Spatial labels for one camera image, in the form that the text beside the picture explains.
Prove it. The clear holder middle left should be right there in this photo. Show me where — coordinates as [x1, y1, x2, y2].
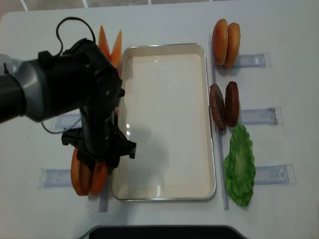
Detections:
[47, 113, 82, 131]

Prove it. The clear long rail right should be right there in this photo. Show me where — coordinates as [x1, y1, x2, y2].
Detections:
[209, 33, 229, 211]

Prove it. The green lettuce leaf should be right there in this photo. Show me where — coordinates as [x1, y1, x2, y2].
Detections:
[224, 124, 256, 207]

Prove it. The orange cheese slice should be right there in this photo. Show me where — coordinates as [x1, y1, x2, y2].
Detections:
[111, 30, 122, 68]
[98, 25, 111, 60]

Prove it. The clear holder bottom left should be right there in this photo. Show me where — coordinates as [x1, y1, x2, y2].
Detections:
[37, 169, 72, 188]

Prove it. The top bun right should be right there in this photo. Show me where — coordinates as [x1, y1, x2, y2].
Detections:
[224, 22, 241, 69]

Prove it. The brown cable on arm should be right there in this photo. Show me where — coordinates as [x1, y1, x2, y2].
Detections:
[55, 16, 97, 56]

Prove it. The clear holder top right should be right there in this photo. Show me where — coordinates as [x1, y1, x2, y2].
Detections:
[232, 52, 272, 69]

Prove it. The left brown meat patty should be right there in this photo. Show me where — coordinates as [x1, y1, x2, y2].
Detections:
[209, 84, 226, 130]

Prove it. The left orange cheese slice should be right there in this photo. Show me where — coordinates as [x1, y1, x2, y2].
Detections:
[98, 25, 111, 60]

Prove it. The right brown meat patty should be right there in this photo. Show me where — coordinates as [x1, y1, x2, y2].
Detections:
[225, 81, 240, 127]

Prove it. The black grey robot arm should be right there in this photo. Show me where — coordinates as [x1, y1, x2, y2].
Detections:
[0, 39, 137, 169]

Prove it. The brown meat patty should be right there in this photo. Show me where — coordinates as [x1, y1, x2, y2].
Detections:
[225, 81, 240, 127]
[209, 84, 226, 130]

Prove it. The clear holder middle right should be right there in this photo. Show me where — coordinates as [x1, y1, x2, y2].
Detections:
[238, 107, 284, 125]

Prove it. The bun slice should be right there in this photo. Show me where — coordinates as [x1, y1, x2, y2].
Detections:
[71, 148, 92, 196]
[90, 162, 108, 195]

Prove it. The cream rectangular metal tray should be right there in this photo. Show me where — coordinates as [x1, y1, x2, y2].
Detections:
[112, 43, 216, 201]

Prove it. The clear holder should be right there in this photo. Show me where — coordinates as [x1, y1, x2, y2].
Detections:
[254, 164, 296, 185]
[238, 107, 284, 125]
[232, 52, 272, 69]
[47, 113, 82, 131]
[37, 169, 72, 188]

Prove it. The sesame top bun left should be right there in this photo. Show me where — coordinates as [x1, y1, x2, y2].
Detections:
[212, 18, 228, 66]

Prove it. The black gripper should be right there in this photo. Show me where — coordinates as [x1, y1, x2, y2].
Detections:
[62, 106, 137, 175]

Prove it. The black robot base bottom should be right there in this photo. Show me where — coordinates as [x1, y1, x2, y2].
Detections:
[78, 225, 245, 239]

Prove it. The clear holder bottom right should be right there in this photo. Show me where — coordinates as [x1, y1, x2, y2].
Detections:
[254, 164, 296, 185]

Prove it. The right orange cheese slice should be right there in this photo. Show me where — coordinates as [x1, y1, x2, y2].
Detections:
[111, 30, 122, 68]

